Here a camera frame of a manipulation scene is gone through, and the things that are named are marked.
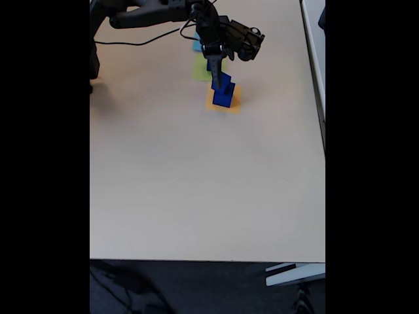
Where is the medium blue cube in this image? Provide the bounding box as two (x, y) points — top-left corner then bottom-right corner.
(211, 72), (232, 96)

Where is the green paper square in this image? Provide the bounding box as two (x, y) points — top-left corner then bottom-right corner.
(191, 54), (228, 82)

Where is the blue paper square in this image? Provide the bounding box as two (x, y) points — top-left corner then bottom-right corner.
(192, 31), (204, 53)

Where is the orange paper square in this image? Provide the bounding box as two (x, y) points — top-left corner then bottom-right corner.
(205, 83), (244, 115)

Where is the large blue cube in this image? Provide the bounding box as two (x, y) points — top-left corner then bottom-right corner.
(212, 82), (236, 109)

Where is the white neighbouring table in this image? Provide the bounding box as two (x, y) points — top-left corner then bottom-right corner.
(299, 0), (326, 154)

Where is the white table foot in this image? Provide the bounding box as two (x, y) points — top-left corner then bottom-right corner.
(264, 262), (326, 287)

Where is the black camera box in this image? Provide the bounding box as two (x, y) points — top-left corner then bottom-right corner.
(224, 18), (266, 62)

